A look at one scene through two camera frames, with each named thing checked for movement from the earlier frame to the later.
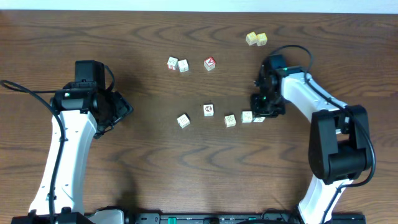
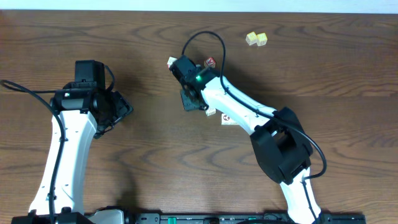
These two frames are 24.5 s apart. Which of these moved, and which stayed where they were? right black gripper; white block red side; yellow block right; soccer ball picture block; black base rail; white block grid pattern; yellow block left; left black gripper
Moved: soccer ball picture block; white block grid pattern; right black gripper
Stayed: left black gripper; black base rail; white block red side; yellow block left; yellow block right
